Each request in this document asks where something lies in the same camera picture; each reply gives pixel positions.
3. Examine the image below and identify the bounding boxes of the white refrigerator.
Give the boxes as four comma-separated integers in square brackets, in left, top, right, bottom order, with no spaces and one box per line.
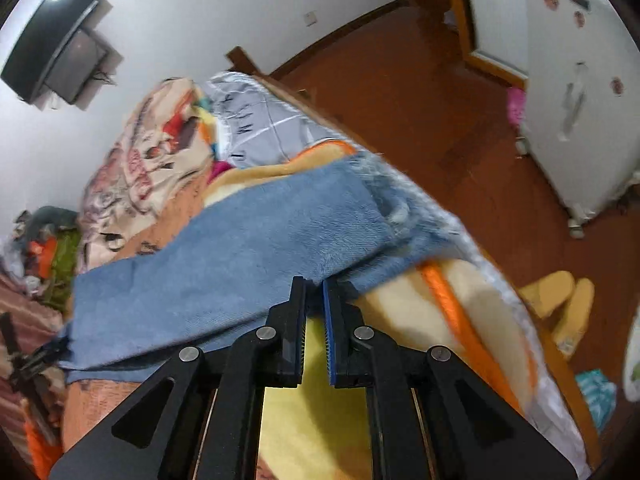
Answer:
[517,0,640,226]

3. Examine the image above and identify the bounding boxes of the cream orange fleece blanket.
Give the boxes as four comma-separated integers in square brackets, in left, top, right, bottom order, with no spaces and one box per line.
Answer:
[205,140,541,480]

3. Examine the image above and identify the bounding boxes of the orange box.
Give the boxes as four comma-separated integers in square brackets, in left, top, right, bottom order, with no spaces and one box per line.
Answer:
[27,239,57,278]

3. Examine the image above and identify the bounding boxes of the teal patterned bag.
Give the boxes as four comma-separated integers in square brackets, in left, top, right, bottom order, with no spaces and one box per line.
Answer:
[575,369,618,433]

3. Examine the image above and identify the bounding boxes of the yellow slipper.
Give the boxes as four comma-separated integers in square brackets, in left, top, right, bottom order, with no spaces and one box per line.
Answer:
[517,270,576,318]
[550,277,596,358]

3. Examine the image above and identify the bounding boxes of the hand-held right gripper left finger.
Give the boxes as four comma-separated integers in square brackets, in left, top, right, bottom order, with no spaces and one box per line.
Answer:
[47,276,307,480]

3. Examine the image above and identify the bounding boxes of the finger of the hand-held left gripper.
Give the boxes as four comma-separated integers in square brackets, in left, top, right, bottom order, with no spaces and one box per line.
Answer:
[10,337,71,386]

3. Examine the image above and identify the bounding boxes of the grey plush toy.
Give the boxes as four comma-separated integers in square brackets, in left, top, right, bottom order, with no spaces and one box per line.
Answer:
[30,205,78,236]

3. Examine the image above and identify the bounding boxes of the small black wall monitor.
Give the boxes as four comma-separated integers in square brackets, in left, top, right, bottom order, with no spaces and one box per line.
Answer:
[40,27,123,108]

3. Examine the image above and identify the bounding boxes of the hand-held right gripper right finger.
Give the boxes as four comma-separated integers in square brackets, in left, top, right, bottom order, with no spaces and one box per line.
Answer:
[322,277,591,480]

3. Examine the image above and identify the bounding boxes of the pink bag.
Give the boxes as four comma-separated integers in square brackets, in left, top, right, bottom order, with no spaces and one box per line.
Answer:
[506,86,527,131]

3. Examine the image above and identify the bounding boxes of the black wall television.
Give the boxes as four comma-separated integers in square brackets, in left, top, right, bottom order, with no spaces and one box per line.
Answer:
[0,0,99,106]

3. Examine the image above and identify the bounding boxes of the white green plastic bag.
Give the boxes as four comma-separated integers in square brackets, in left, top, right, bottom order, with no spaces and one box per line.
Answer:
[622,310,640,403]

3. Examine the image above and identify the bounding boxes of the striped maroon curtain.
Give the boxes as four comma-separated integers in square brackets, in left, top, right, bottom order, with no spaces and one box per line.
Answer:
[0,255,66,411]

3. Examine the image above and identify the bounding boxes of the wooden door frame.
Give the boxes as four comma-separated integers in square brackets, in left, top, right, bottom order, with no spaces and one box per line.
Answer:
[440,0,530,91]

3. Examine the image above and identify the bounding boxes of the blue denim pants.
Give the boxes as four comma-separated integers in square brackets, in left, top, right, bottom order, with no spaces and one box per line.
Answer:
[59,152,466,386]

